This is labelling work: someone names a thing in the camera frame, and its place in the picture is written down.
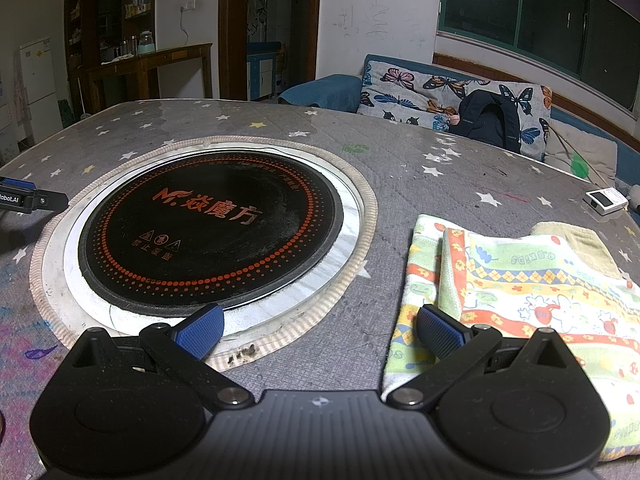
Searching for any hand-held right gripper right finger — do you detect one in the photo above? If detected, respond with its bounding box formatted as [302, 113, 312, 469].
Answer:
[386, 304, 572, 409]

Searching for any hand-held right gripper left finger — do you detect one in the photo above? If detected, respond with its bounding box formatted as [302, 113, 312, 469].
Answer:
[67, 303, 255, 409]

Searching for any colourful striped printed towel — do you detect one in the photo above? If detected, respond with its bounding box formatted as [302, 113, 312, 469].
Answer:
[382, 213, 640, 462]

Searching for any pale yellow cloth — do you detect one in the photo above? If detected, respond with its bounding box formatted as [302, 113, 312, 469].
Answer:
[529, 220, 622, 279]

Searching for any round black induction cooker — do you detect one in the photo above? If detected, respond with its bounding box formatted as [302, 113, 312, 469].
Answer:
[62, 142, 364, 334]

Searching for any white refrigerator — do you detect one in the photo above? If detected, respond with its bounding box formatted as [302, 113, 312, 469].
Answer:
[18, 37, 64, 134]

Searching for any dark wooden shelf cabinet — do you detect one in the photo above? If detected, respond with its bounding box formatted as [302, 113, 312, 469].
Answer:
[63, 0, 156, 112]

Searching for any dark wooden desk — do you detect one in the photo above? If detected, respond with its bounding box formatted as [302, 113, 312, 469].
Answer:
[87, 42, 214, 112]

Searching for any small white device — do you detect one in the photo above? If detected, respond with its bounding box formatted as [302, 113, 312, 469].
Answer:
[582, 185, 630, 217]

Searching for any black backpack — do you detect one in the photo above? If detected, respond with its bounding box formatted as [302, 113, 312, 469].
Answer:
[447, 88, 524, 152]

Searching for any green toy on stick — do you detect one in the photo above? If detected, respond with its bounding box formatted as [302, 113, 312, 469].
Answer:
[550, 125, 621, 193]

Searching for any cream pillow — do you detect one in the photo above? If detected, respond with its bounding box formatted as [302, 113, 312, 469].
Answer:
[542, 122, 619, 187]

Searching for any butterfly print cushion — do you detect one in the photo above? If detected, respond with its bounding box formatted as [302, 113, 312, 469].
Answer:
[357, 57, 554, 162]

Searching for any blue and white cabinet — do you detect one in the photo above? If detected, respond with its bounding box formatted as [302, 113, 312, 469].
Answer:
[247, 42, 281, 102]

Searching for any blue sofa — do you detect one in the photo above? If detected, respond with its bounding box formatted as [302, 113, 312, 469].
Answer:
[277, 53, 640, 187]

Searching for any dark window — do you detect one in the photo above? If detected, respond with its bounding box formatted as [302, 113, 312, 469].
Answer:
[437, 0, 640, 127]

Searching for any dark wooden door frame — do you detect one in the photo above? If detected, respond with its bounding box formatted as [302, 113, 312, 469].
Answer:
[218, 0, 324, 104]

